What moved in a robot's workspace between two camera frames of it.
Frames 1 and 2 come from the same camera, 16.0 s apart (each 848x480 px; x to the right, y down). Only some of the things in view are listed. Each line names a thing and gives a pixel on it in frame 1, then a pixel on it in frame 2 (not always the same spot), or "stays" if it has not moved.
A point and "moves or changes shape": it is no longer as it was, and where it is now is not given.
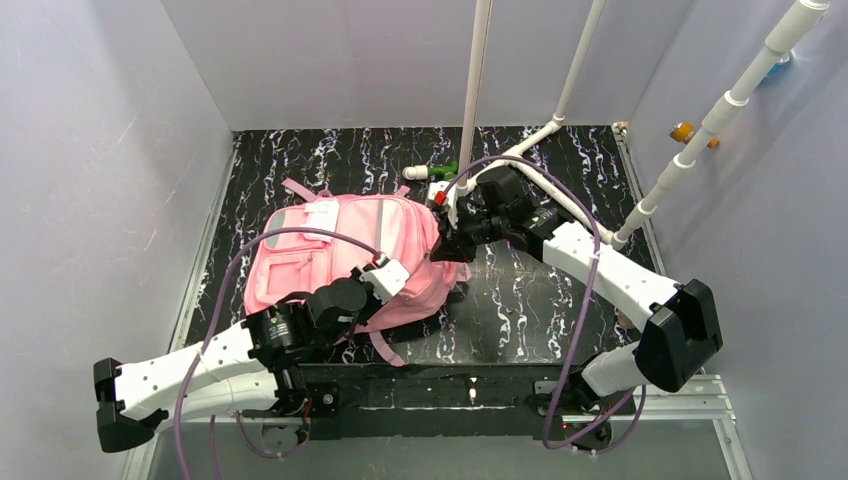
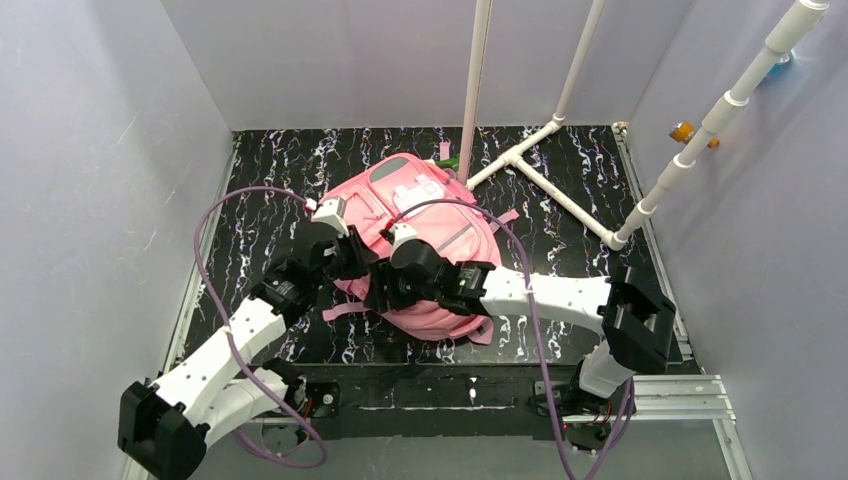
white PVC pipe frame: (803, 17) stays
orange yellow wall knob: (683, 130) stays
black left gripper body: (361, 291) to (354, 258)
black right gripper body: (455, 237) to (383, 291)
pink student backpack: (310, 238) moves or changes shape
